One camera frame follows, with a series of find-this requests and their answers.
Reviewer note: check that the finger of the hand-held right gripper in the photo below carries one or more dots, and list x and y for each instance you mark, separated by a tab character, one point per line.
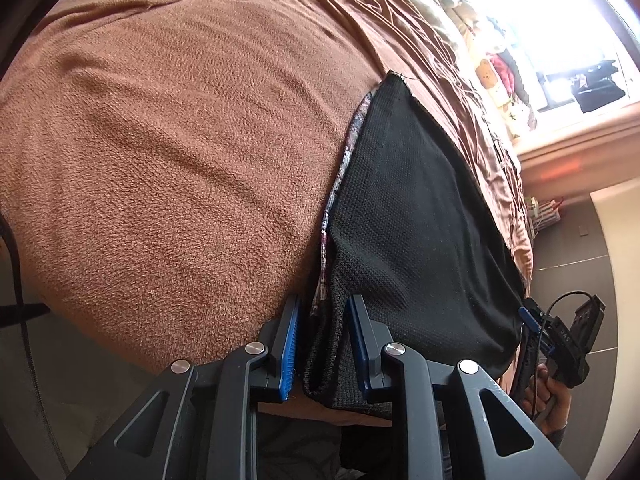
547	347
530	316

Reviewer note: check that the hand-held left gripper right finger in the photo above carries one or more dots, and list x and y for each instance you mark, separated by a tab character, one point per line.
359	340

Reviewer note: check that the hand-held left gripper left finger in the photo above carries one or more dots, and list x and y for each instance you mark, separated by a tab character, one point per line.
290	350

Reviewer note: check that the black pants with white print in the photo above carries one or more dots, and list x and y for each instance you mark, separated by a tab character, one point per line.
415	210

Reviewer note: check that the person's right hand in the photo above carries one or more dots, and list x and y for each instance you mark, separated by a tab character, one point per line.
555	400

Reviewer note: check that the striped paper bag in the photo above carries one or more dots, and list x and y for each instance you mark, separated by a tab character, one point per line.
550	212

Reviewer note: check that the pink curtain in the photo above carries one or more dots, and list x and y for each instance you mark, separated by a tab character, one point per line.
590	160

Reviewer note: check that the floral patterned cloth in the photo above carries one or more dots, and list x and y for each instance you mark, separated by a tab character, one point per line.
356	125

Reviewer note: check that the pile of toys and clothes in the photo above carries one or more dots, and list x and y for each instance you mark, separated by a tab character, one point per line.
500	95

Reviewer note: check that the hanging black clothes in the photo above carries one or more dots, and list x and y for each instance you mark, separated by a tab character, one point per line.
597	92

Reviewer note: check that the brown blanket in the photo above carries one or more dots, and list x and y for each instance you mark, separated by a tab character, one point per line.
175	135

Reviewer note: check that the red cloth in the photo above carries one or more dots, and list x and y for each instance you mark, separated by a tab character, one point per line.
505	72

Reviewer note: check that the plush toys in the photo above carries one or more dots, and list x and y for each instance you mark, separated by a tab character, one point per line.
455	2

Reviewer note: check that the window with black frame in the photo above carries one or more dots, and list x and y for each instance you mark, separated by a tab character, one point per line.
550	25

